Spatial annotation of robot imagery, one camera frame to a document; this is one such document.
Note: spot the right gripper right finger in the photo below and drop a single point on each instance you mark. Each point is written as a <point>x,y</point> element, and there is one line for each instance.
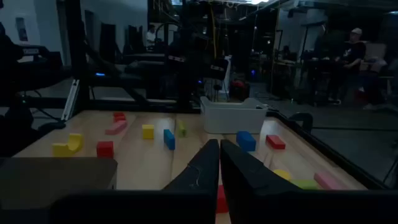
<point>248,177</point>

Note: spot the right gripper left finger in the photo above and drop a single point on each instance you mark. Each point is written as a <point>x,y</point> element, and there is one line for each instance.
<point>202,174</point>

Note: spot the red wooden cube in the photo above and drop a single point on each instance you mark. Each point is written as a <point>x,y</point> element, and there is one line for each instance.
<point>222,200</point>
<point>105,150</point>

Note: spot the yellow wooden cylinder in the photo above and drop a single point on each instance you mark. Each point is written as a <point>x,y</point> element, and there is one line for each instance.
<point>282,175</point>

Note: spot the blue short wooden block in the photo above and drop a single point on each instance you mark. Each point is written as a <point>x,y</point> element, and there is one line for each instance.
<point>245,141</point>

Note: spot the red wooden block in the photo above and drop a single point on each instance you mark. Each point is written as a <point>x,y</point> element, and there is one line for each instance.
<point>275,142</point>

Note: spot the blue long wooden block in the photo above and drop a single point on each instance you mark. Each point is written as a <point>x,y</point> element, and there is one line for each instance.
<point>169,140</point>

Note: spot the light green wooden block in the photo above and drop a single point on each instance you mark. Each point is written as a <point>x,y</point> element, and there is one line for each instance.
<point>182,129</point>
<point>306,184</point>

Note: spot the pink long wooden block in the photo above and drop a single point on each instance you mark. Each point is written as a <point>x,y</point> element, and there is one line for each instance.
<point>116,127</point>
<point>328,181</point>

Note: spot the yellow lego brick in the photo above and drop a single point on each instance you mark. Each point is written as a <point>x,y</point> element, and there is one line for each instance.
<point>74,143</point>

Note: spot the light grey plastic bin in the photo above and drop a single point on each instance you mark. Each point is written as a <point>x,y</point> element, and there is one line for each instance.
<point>233,119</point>

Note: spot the yellow wooden cube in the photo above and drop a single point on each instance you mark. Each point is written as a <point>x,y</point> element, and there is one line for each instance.
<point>148,132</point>

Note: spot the red two-stud block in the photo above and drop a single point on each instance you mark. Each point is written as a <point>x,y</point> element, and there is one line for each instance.
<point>119,116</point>

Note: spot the person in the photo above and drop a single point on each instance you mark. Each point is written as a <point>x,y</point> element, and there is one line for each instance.
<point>151,37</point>
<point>353,56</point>

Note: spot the black machine with white label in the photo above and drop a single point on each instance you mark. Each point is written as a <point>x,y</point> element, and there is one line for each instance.
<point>31,68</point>

